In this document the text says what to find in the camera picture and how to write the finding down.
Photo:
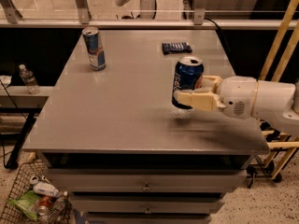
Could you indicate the red bull can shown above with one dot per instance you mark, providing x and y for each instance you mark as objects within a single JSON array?
[{"x": 95, "y": 49}]

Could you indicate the white plastic bottle in basket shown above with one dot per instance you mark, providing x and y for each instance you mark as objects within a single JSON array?
[{"x": 47, "y": 189}]

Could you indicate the green snack bag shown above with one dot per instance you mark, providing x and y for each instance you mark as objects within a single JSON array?
[{"x": 27, "y": 203}]

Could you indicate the blue pepsi can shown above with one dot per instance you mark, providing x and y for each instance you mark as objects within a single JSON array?
[{"x": 187, "y": 76}]

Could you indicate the silver can in basket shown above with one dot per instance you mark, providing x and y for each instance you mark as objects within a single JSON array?
[{"x": 34, "y": 179}]

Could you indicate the metal glass railing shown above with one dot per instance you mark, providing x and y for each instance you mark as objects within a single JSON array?
[{"x": 228, "y": 14}]

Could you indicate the black wire basket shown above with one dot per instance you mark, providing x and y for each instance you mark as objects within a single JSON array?
[{"x": 59, "y": 213}]

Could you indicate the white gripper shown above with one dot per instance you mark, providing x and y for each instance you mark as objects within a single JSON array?
[{"x": 238, "y": 95}]

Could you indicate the dark blue snack bar wrapper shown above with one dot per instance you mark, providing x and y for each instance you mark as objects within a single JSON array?
[{"x": 176, "y": 47}]

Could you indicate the clear plastic water bottle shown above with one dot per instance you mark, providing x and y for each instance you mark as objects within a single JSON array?
[{"x": 29, "y": 79}]

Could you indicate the red can in basket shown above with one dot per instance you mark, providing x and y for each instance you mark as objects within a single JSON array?
[{"x": 44, "y": 205}]

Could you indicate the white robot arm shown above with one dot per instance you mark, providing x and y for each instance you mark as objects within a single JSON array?
[{"x": 276, "y": 103}]

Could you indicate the grey side shelf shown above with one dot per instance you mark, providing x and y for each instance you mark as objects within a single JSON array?
[{"x": 18, "y": 100}]

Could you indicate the grey drawer cabinet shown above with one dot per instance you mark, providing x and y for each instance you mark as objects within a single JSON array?
[{"x": 124, "y": 154}]

